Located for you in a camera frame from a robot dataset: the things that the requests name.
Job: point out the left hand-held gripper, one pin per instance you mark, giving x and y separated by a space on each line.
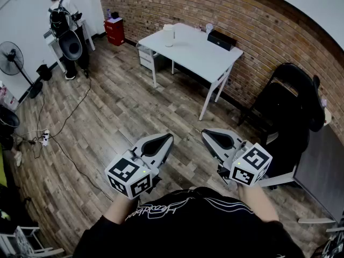
129 176

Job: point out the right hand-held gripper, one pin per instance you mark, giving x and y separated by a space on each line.
250 165

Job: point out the white cylindrical container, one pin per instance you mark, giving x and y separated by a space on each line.
169 39

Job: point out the person's right forearm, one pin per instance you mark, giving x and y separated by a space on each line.
258 203

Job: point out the person's left forearm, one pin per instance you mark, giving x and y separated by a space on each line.
118 211

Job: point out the black jacket on chair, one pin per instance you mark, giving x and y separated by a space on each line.
293 133

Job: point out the person's black printed t-shirt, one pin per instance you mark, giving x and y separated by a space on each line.
188 230

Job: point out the black folding chair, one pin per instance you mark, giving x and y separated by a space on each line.
285 74

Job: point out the white table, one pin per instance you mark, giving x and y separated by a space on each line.
193 51

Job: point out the black box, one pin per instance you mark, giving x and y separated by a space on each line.
221 40

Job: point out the grey table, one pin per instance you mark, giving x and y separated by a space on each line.
322 171

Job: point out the white power strip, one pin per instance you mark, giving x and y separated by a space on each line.
46 138

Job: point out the small pink item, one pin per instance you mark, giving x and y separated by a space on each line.
199 28

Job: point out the red box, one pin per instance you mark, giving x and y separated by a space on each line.
115 32

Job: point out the white desk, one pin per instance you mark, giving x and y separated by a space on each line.
88 34

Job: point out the black round seat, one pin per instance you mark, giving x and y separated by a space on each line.
70 46

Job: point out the small black bin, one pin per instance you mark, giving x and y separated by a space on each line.
44 72

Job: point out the small black object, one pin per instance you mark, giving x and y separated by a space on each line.
115 15

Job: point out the small plastic bottle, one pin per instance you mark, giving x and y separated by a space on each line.
108 13

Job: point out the black trash bin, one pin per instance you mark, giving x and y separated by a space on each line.
8 125

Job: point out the pack of water bottles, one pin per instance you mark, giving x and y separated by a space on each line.
7 97

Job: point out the white metal rack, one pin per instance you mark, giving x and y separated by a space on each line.
24 243

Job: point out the black standing fan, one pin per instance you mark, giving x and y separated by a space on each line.
10 58

